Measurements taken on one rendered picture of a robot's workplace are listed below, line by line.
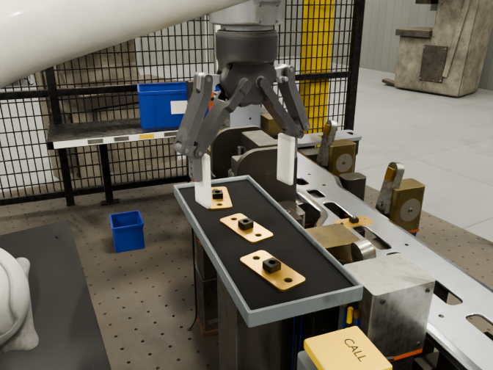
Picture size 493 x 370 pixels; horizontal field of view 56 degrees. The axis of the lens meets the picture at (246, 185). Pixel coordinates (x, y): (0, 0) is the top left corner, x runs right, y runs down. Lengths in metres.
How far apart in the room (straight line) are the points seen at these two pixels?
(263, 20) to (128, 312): 0.92
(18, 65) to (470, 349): 0.67
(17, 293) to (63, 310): 0.25
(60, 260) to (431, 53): 7.35
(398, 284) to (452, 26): 7.30
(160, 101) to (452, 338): 1.22
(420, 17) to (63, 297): 9.10
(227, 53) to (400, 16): 9.49
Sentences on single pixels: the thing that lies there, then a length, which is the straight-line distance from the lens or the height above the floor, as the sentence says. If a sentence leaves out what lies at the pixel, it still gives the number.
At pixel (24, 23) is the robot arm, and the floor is 1.45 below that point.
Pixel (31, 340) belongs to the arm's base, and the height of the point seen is 0.85.
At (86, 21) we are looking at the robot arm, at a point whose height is 1.45.
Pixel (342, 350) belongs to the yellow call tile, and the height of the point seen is 1.16.
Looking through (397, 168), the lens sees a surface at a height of 1.10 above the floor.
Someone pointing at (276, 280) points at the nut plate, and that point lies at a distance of 0.54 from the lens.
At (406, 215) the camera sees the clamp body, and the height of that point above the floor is 0.98.
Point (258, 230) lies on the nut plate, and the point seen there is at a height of 1.16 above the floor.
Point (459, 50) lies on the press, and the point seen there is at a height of 0.71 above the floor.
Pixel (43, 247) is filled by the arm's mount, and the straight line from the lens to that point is 1.07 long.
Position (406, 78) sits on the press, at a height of 0.20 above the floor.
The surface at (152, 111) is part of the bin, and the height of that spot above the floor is 1.09.
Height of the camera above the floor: 1.47
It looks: 22 degrees down
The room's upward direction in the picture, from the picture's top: straight up
